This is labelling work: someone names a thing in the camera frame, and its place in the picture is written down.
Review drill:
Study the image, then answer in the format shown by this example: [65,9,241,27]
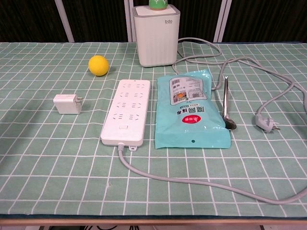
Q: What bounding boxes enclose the teal cleaning cloth bag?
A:
[153,68,232,150]

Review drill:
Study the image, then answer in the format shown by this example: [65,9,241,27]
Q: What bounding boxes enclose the white bdo appliance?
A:
[132,5,181,68]

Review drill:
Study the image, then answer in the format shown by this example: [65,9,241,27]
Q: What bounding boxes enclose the white power adapter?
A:
[53,93,84,115]

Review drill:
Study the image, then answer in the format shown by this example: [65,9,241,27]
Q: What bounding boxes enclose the white metal frame post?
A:
[54,0,75,43]
[212,0,233,43]
[124,0,135,42]

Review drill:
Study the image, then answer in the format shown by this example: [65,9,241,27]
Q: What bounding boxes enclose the yellow ball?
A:
[88,55,110,77]

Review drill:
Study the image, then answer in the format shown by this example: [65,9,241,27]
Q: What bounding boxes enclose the green ceramic ornament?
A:
[148,0,168,12]

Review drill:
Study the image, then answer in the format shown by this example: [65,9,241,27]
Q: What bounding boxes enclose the grey power strip cable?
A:
[117,142,307,206]

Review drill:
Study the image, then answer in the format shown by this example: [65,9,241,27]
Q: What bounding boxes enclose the grey appliance cable with plug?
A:
[171,37,307,134]

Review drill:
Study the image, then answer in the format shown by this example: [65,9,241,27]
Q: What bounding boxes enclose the metal spoon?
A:
[222,75,238,131]

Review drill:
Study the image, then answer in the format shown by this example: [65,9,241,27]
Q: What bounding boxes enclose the dark pleated curtain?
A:
[0,0,307,44]

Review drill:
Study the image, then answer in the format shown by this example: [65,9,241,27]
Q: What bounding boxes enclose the green checked tablecloth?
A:
[0,41,307,219]

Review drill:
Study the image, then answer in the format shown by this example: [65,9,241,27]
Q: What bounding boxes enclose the white power strip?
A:
[100,79,151,151]

